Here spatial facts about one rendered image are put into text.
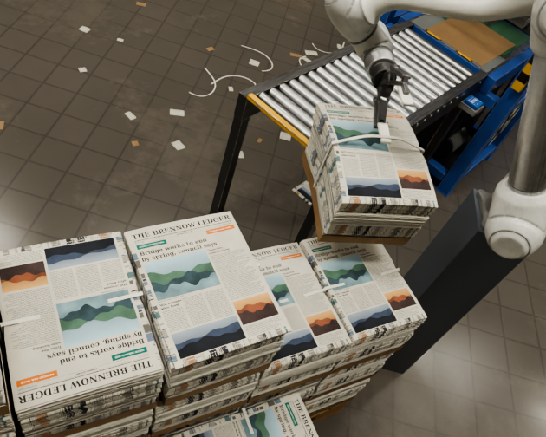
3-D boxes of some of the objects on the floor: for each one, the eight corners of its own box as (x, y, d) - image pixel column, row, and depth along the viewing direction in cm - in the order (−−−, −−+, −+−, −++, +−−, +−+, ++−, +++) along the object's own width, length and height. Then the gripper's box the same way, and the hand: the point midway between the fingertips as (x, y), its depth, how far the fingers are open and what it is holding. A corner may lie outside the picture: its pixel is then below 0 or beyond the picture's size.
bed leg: (412, 185, 335) (468, 99, 284) (405, 179, 336) (459, 93, 286) (416, 180, 338) (473, 95, 288) (409, 175, 340) (464, 89, 289)
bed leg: (215, 220, 276) (242, 121, 226) (207, 213, 278) (232, 113, 228) (223, 216, 280) (251, 116, 230) (216, 209, 282) (242, 108, 231)
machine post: (445, 197, 335) (629, -49, 220) (435, 188, 338) (610, -58, 223) (452, 191, 341) (634, -51, 226) (441, 182, 343) (616, -62, 228)
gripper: (412, 37, 148) (431, 91, 136) (377, 103, 168) (391, 155, 156) (387, 33, 146) (404, 88, 134) (354, 101, 166) (367, 153, 154)
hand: (396, 120), depth 146 cm, fingers open, 14 cm apart
